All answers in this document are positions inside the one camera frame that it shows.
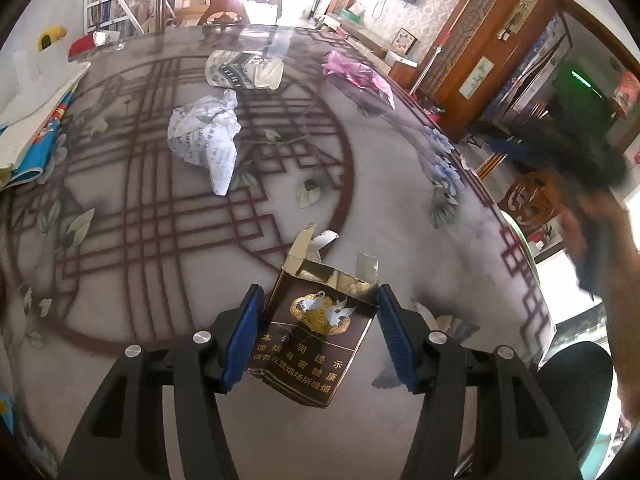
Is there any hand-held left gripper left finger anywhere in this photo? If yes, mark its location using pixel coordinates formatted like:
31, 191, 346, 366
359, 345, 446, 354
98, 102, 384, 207
57, 284, 266, 480

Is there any carved wooden chair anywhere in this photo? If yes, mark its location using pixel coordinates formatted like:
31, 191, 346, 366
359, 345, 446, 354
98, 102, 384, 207
497, 170, 568, 241

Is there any red white mop handle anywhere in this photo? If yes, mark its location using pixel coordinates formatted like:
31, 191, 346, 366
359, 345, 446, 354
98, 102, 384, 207
412, 25, 453, 93

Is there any glass-topped dining table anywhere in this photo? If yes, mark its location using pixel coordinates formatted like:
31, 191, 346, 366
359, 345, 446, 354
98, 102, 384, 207
0, 22, 558, 480

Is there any white wire rack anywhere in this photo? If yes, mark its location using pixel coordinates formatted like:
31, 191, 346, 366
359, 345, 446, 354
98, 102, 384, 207
86, 0, 161, 37

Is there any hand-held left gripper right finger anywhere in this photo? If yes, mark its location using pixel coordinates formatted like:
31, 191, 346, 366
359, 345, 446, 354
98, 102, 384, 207
377, 284, 583, 480

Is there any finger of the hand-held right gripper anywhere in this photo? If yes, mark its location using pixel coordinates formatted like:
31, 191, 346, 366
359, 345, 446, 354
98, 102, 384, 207
485, 132, 538, 166

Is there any wooden partition cabinet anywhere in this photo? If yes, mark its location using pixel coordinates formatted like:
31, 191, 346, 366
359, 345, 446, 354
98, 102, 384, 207
415, 0, 571, 131

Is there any crumpled printed white paper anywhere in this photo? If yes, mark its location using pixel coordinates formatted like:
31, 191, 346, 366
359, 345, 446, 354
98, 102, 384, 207
167, 89, 241, 197

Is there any crumpled green white pack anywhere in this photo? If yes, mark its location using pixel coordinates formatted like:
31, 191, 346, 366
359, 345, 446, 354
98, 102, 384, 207
205, 49, 284, 92

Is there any person's dark trousers leg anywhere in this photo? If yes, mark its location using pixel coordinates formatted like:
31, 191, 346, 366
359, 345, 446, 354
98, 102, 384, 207
537, 342, 613, 461

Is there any dark brown cigarette pack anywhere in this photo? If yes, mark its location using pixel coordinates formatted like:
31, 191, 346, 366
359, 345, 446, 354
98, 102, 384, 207
245, 224, 381, 409

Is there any blue printed booklet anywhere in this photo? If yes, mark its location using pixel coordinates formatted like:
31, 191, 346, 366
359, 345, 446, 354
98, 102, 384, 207
0, 102, 68, 191

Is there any person's right forearm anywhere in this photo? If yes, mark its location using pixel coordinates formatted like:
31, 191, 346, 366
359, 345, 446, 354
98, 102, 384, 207
602, 280, 640, 441

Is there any yellow green toy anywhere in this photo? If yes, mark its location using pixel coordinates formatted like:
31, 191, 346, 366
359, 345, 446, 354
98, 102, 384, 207
37, 25, 68, 52

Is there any person's right hand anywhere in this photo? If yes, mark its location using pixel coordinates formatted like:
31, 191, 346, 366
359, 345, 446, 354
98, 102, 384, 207
557, 187, 640, 301

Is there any pink plastic wrapper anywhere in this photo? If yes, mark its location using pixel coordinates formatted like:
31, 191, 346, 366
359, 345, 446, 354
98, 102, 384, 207
321, 50, 396, 111

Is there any torn paper scrap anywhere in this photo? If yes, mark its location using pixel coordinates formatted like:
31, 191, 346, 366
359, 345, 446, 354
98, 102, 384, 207
411, 300, 482, 343

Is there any white low cabinet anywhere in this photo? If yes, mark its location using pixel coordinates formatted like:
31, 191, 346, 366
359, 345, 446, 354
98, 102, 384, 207
325, 7, 418, 68

